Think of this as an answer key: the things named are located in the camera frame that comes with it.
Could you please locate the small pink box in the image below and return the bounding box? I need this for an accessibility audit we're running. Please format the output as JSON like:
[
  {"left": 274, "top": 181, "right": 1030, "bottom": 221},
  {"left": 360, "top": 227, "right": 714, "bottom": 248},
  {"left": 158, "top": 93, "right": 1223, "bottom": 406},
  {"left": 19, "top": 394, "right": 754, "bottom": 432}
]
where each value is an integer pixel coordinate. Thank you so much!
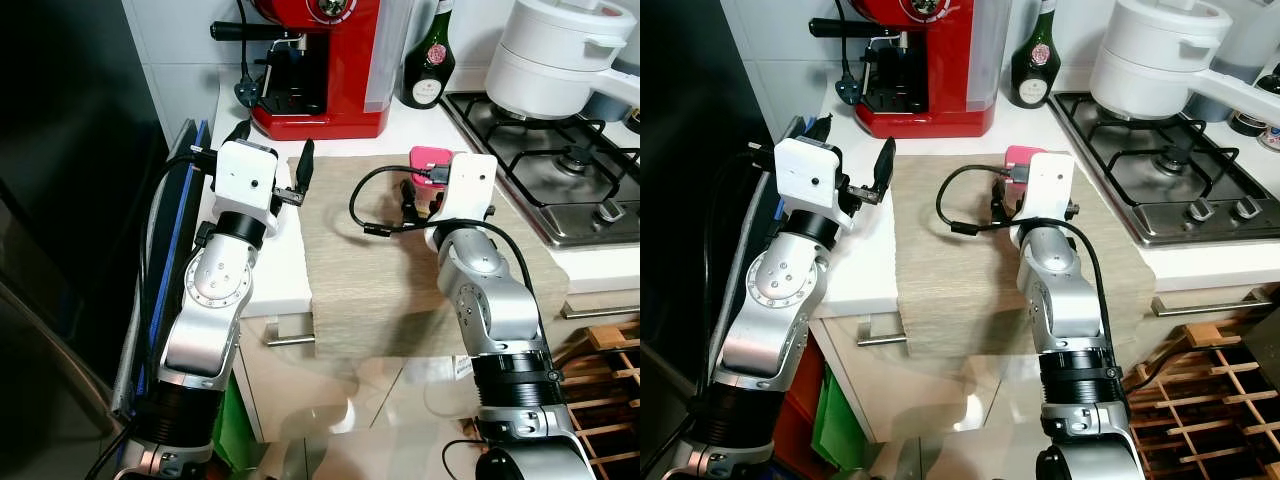
[
  {"left": 410, "top": 146, "right": 457, "bottom": 191},
  {"left": 1003, "top": 146, "right": 1047, "bottom": 187}
]

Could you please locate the white kitchen counter cabinet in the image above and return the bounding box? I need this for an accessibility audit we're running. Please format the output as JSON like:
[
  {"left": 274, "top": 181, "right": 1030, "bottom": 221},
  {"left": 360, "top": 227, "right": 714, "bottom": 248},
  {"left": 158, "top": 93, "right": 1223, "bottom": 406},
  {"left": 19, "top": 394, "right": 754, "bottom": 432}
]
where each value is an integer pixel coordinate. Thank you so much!
[
  {"left": 805, "top": 70, "right": 1280, "bottom": 446},
  {"left": 205, "top": 70, "right": 641, "bottom": 446}
]

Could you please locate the blue flat board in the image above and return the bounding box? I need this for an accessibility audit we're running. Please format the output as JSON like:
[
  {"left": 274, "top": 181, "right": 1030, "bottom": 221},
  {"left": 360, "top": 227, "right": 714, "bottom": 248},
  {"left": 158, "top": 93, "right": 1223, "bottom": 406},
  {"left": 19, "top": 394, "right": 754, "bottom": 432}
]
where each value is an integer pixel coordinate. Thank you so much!
[{"left": 138, "top": 120, "right": 213, "bottom": 401}]

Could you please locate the beige woven cloth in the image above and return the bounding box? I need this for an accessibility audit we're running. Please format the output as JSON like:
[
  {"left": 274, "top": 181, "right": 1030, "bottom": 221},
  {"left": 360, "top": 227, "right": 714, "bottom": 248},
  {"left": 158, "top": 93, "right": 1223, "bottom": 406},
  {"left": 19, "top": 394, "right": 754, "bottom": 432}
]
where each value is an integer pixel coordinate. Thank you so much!
[
  {"left": 288, "top": 153, "right": 571, "bottom": 359},
  {"left": 885, "top": 153, "right": 1159, "bottom": 359}
]

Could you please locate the red coffee machine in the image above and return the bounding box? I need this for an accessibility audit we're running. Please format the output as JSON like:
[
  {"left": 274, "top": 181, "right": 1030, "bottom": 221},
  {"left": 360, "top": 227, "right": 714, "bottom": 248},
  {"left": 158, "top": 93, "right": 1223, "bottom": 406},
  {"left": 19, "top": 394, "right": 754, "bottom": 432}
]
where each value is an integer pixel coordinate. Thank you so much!
[
  {"left": 808, "top": 0, "right": 1001, "bottom": 139},
  {"left": 210, "top": 0, "right": 416, "bottom": 141}
]

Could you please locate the large dark refrigerator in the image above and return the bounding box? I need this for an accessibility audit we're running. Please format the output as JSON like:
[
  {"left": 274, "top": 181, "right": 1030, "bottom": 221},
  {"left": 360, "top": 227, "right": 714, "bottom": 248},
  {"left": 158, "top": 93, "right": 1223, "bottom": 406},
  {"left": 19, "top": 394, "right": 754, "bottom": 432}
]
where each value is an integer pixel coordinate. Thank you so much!
[
  {"left": 0, "top": 0, "right": 168, "bottom": 480},
  {"left": 640, "top": 0, "right": 777, "bottom": 480}
]

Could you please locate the dark green champagne bottle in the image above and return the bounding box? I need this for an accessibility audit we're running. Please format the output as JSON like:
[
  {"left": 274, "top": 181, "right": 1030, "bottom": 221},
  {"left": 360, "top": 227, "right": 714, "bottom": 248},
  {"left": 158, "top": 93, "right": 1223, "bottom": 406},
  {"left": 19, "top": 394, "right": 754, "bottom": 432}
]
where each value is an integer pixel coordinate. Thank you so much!
[
  {"left": 1010, "top": 0, "right": 1063, "bottom": 109},
  {"left": 400, "top": 0, "right": 457, "bottom": 109}
]

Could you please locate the steel gas stove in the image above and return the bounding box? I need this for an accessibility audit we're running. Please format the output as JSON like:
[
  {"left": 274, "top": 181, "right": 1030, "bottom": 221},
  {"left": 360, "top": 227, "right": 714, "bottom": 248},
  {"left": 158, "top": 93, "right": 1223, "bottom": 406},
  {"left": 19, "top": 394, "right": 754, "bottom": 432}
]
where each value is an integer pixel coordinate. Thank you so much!
[
  {"left": 1048, "top": 90, "right": 1280, "bottom": 247},
  {"left": 440, "top": 90, "right": 641, "bottom": 249}
]

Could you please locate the white lidded pot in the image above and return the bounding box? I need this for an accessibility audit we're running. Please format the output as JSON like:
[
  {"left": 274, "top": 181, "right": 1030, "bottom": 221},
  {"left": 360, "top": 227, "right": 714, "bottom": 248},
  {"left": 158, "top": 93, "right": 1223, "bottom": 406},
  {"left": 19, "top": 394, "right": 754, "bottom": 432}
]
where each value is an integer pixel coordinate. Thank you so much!
[
  {"left": 485, "top": 0, "right": 641, "bottom": 121},
  {"left": 1088, "top": 0, "right": 1280, "bottom": 126}
]

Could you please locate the wooden wine rack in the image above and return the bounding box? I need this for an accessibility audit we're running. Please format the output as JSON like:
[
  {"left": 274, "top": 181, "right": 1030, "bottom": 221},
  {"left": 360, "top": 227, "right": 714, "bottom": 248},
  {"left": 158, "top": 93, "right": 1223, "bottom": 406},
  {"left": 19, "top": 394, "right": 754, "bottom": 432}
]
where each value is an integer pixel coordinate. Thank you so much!
[
  {"left": 545, "top": 320, "right": 641, "bottom": 480},
  {"left": 1125, "top": 320, "right": 1280, "bottom": 480}
]

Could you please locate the green bag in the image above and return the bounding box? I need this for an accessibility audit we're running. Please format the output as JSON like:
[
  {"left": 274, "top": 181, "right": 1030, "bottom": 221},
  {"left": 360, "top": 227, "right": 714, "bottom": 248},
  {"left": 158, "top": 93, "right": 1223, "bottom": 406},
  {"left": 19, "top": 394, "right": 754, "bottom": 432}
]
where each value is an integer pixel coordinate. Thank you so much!
[
  {"left": 812, "top": 365, "right": 869, "bottom": 473},
  {"left": 210, "top": 370, "right": 252, "bottom": 471}
]

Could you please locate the red bag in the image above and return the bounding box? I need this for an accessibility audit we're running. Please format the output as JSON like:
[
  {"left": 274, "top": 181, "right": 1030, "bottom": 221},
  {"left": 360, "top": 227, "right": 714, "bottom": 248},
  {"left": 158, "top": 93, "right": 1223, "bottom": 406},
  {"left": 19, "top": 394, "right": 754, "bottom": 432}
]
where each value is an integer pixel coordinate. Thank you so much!
[{"left": 772, "top": 365, "right": 826, "bottom": 479}]

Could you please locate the small dark jar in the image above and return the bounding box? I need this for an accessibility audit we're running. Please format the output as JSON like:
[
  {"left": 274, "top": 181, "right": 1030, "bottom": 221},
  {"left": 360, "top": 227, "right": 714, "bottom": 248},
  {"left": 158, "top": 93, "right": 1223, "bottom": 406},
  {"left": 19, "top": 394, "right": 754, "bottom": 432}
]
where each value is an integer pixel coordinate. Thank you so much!
[{"left": 1228, "top": 95, "right": 1277, "bottom": 138}]

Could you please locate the grey white container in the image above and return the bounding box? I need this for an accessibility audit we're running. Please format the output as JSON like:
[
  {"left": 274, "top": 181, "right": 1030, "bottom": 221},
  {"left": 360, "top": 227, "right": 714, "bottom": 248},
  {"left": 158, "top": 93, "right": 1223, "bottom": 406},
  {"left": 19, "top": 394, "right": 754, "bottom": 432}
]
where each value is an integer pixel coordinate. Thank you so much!
[{"left": 1190, "top": 0, "right": 1280, "bottom": 89}]

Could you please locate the black power cord with plug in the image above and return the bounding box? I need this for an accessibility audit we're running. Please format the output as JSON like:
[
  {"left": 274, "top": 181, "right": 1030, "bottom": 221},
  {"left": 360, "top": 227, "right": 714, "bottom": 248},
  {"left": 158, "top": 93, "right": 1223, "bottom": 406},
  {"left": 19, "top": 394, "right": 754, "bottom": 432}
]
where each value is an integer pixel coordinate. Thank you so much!
[
  {"left": 233, "top": 0, "right": 264, "bottom": 109},
  {"left": 833, "top": 0, "right": 864, "bottom": 106}
]

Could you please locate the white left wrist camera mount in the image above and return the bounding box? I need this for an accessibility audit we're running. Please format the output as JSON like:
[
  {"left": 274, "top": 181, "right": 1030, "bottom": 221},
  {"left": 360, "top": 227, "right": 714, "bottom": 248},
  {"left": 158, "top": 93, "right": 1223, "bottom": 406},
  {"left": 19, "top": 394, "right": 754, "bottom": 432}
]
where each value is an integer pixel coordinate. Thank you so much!
[
  {"left": 213, "top": 140, "right": 282, "bottom": 223},
  {"left": 775, "top": 137, "right": 849, "bottom": 223}
]

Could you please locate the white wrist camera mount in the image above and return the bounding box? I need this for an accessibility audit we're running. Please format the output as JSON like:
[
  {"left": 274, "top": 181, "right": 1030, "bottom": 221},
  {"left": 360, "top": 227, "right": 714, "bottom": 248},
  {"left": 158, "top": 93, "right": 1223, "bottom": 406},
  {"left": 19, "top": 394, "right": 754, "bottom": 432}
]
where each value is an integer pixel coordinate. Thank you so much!
[
  {"left": 775, "top": 137, "right": 849, "bottom": 223},
  {"left": 1010, "top": 152, "right": 1077, "bottom": 229},
  {"left": 213, "top": 140, "right": 282, "bottom": 223},
  {"left": 430, "top": 152, "right": 499, "bottom": 229}
]

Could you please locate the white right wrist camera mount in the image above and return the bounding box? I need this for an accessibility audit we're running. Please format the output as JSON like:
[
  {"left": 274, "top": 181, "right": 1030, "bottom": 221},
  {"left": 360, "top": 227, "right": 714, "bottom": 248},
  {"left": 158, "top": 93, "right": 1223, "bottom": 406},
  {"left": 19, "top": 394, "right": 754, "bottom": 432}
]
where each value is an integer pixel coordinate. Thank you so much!
[
  {"left": 1010, "top": 152, "right": 1077, "bottom": 229},
  {"left": 430, "top": 152, "right": 499, "bottom": 229}
]

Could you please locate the short metal drawer handle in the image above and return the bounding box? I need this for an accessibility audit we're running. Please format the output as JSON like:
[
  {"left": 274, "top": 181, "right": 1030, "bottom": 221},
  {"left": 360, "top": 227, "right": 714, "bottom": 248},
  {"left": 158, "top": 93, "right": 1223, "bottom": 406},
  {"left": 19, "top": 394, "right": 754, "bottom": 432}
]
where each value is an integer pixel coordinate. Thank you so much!
[
  {"left": 855, "top": 313, "right": 909, "bottom": 347},
  {"left": 265, "top": 315, "right": 319, "bottom": 348}
]

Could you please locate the long metal drawer handle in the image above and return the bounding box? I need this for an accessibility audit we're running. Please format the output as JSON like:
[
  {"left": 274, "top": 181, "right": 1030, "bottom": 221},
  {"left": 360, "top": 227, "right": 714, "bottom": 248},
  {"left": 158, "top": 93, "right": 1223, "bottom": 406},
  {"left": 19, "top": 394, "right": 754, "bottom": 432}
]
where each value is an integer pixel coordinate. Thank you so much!
[
  {"left": 1150, "top": 292, "right": 1273, "bottom": 317},
  {"left": 560, "top": 298, "right": 641, "bottom": 321}
]

